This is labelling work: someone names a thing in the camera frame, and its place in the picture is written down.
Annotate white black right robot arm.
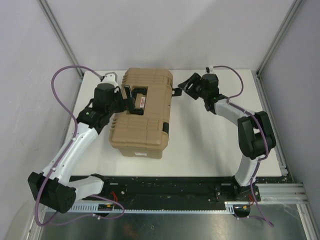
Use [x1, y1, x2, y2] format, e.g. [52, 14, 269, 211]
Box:
[176, 73, 276, 201]

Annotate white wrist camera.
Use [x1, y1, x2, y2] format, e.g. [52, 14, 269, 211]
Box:
[205, 65, 216, 75]
[100, 71, 118, 87]

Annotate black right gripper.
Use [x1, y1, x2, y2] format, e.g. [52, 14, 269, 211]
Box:
[178, 72, 208, 101]

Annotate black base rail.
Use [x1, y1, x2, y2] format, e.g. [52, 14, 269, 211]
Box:
[51, 174, 262, 204]

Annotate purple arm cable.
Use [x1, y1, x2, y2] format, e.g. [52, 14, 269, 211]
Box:
[34, 65, 126, 227]
[213, 64, 275, 228]

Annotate tan plastic tool box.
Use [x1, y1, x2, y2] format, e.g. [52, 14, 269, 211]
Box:
[109, 67, 174, 159]

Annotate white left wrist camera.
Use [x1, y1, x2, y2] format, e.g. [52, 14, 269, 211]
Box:
[100, 71, 118, 87]

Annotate aluminium frame rail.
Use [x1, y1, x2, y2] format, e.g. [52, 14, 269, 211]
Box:
[66, 183, 308, 215]

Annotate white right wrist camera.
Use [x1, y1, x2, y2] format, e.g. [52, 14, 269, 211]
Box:
[205, 65, 216, 75]

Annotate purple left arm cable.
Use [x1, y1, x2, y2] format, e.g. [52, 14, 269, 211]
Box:
[34, 65, 126, 227]

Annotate aluminium left corner post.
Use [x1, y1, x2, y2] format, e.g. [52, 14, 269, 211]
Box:
[37, 0, 79, 65]

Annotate aluminium corner post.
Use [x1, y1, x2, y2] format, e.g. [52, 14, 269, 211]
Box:
[256, 0, 305, 76]
[37, 0, 79, 65]

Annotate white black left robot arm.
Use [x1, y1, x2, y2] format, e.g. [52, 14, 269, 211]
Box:
[27, 83, 147, 214]

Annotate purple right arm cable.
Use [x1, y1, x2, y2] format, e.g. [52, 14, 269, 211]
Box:
[213, 64, 275, 228]

